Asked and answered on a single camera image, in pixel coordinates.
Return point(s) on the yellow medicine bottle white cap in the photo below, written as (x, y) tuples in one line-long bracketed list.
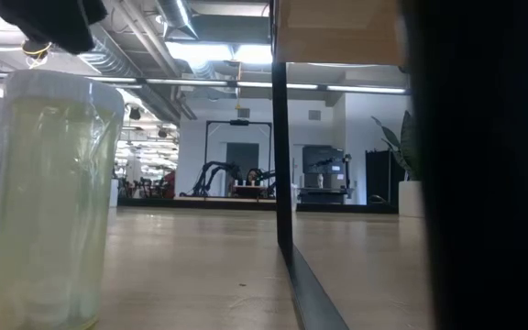
[(53, 206)]

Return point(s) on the wooden shelf with black legs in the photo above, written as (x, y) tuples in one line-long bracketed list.
[(337, 32)]

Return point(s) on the grey machine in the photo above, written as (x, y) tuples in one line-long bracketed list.
[(323, 160)]

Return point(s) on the black cabinet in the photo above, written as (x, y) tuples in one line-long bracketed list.
[(381, 179)]

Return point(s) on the green plant in white pot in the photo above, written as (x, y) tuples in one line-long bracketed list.
[(410, 199)]

